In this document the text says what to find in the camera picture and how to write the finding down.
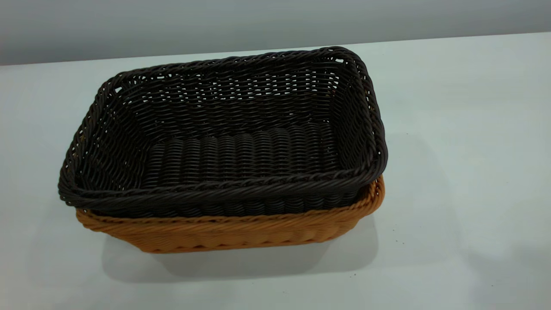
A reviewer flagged dark brown wicker basket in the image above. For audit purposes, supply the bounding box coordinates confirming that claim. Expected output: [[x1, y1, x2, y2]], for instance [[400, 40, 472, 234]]
[[58, 46, 389, 218]]

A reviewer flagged orange wicker basket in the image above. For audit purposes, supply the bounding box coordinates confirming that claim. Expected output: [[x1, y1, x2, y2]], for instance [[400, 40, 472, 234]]
[[75, 174, 385, 254]]

